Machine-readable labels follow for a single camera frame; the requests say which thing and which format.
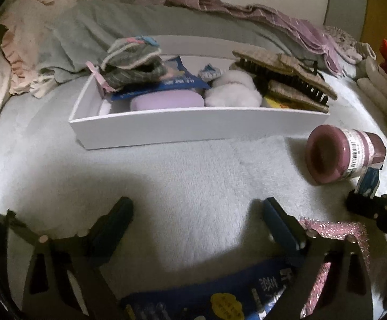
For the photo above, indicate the purple striped towel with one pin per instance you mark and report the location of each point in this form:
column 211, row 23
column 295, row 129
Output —
column 266, row 16

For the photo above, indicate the lilac soft pouch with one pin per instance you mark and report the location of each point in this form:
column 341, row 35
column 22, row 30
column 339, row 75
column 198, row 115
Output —
column 166, row 100

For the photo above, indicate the pink glitter pouch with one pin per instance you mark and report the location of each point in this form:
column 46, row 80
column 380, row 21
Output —
column 333, row 230

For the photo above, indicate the beige plush toy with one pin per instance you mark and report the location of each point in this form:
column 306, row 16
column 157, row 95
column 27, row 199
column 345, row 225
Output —
column 379, row 86

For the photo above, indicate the small white blue packet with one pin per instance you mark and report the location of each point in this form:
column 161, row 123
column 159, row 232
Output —
column 368, row 181
column 210, row 72

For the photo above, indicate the blue printed packet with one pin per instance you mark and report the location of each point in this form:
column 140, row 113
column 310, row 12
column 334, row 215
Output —
column 176, row 80
column 213, row 293

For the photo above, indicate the white rectangular tray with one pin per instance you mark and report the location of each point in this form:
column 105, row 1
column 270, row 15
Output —
column 193, row 128

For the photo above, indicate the floral pajama cloth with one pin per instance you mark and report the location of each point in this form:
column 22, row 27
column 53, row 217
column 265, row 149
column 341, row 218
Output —
column 346, row 43

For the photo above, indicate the yellow packet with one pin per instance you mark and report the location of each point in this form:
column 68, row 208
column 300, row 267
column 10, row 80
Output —
column 275, row 103

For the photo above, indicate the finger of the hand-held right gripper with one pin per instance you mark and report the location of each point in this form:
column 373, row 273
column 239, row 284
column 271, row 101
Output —
column 366, row 205

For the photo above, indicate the light grey fleece bed sheet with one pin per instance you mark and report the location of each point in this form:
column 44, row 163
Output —
column 180, row 180

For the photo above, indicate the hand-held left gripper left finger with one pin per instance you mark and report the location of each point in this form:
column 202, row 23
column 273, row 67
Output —
column 118, row 216

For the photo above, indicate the peach ruffled cloth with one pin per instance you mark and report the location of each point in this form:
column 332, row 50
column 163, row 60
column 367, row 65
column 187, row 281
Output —
column 27, row 40

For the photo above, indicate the white fluffy plush puff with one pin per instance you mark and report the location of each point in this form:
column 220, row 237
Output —
column 230, row 90

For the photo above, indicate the grey green blanket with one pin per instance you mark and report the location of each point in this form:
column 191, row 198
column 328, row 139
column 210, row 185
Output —
column 113, row 20

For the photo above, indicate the purple pump bottle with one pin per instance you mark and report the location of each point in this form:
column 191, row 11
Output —
column 333, row 153

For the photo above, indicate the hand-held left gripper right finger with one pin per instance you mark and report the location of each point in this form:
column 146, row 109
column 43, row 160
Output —
column 280, row 221

